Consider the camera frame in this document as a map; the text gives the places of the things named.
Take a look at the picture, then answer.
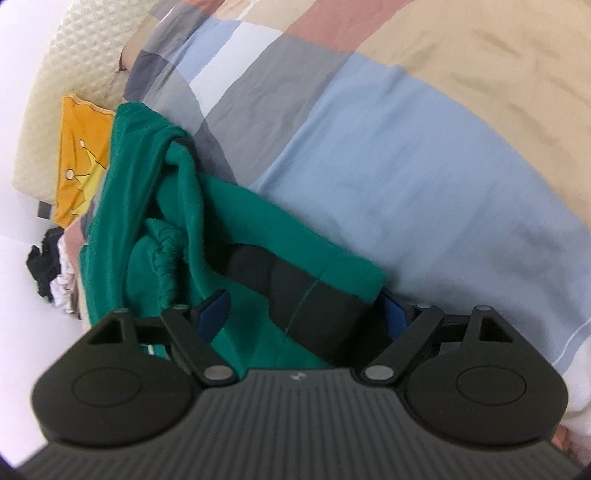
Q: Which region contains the patchwork quilt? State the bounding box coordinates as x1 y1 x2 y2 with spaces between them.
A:
60 0 591 416

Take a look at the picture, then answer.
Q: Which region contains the white clothes pile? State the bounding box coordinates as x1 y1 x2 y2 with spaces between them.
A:
48 272 77 315

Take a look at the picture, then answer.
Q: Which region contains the cream quilted headboard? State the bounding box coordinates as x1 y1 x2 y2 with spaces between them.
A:
11 0 164 213

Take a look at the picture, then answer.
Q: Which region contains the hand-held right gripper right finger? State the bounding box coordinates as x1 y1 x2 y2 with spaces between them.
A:
362 295 515 385

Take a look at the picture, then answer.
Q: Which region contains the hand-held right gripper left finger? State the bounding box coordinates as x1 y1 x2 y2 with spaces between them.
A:
88 290 234 386

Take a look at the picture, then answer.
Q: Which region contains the black clothes pile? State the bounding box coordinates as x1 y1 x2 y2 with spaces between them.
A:
27 228 63 298

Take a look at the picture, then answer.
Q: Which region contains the green hoodie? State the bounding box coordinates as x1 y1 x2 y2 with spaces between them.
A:
78 102 387 370

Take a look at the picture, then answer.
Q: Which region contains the yellow crown pillow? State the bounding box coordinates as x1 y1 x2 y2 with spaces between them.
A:
53 93 116 227

